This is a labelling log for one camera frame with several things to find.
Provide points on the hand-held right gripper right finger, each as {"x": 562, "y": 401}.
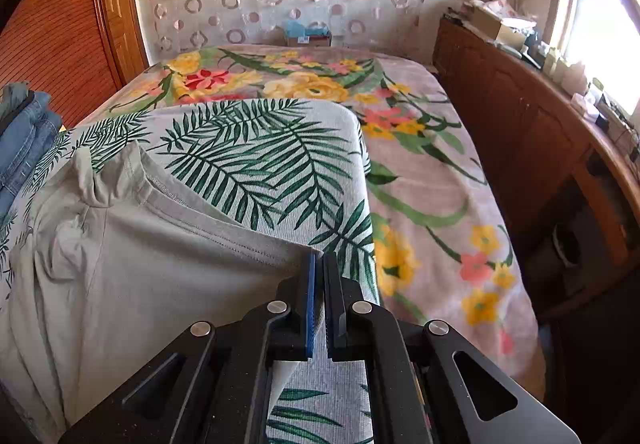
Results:
{"x": 332, "y": 309}

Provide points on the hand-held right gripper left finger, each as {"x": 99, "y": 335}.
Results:
{"x": 311, "y": 304}

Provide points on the bed with palm-leaf sheet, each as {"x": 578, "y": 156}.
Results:
{"x": 280, "y": 159}

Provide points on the floral blanket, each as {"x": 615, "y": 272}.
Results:
{"x": 440, "y": 204}

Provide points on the dark waste bin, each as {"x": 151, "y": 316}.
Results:
{"x": 567, "y": 244}

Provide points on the cardboard box with blue cloth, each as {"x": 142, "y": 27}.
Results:
{"x": 306, "y": 34}

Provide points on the long wooden cabinet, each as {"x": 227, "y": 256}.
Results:
{"x": 500, "y": 89}

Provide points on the blue denim jeans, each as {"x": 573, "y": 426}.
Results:
{"x": 27, "y": 149}

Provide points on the beige cardboard box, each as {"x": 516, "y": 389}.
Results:
{"x": 487, "y": 24}

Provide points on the white pink tissue pack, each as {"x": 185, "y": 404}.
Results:
{"x": 585, "y": 105}

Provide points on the group of white bottles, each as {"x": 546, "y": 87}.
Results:
{"x": 565, "y": 71}

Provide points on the pink patterned bag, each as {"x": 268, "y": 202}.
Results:
{"x": 510, "y": 10}

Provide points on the grey-green folded garment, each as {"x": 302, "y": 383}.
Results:
{"x": 12, "y": 96}

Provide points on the wooden wardrobe door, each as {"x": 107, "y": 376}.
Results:
{"x": 60, "y": 34}

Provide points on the bright window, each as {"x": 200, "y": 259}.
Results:
{"x": 600, "y": 24}

